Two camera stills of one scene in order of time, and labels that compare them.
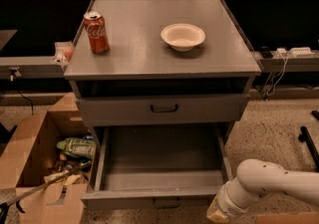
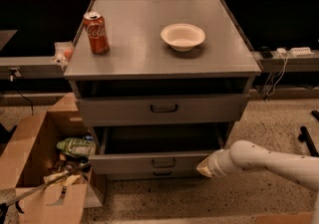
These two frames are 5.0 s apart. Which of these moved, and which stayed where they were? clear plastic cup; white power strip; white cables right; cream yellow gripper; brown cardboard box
Moved: cream yellow gripper
Stayed: brown cardboard box; white power strip; clear plastic cup; white cables right
